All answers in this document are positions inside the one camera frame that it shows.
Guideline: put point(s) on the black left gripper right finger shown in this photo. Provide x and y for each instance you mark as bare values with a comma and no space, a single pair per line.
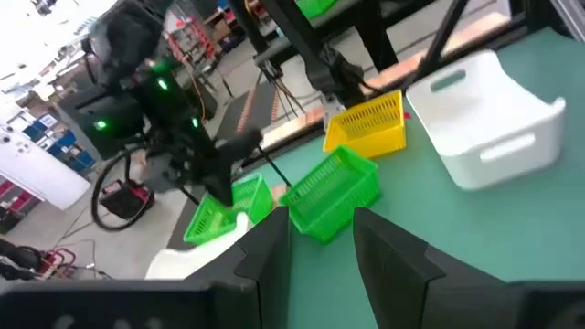
397,283

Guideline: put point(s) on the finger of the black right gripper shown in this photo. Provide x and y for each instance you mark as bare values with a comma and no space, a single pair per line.
244,142
221,189

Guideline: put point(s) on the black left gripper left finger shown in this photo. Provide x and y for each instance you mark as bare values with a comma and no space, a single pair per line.
269,274

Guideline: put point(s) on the green plastic mesh basket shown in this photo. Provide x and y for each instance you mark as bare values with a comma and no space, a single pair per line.
338,205
208,224

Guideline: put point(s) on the yellow plastic mesh basket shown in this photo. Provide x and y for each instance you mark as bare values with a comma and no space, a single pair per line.
365,137

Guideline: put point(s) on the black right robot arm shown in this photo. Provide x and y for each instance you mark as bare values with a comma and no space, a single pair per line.
119,45

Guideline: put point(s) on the red and black box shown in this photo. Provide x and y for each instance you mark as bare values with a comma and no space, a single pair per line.
125,198

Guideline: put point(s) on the rack with blue bins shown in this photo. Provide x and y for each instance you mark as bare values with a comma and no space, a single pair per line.
68,146

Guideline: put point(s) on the green plastic crate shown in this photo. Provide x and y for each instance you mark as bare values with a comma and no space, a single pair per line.
315,7

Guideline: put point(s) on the black desk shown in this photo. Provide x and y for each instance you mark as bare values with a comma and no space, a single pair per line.
379,36

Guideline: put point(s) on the rack with red bins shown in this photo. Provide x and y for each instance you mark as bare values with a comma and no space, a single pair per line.
11,201

